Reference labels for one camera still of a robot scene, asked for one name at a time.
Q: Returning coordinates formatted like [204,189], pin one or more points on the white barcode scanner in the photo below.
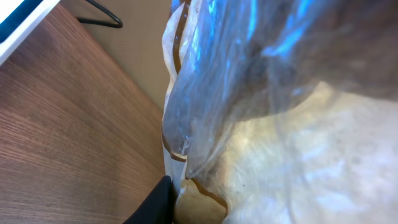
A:
[18,19]

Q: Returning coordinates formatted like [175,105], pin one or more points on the beige cookie pouch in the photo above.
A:
[285,112]

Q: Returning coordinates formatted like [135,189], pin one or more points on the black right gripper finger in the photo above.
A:
[158,206]

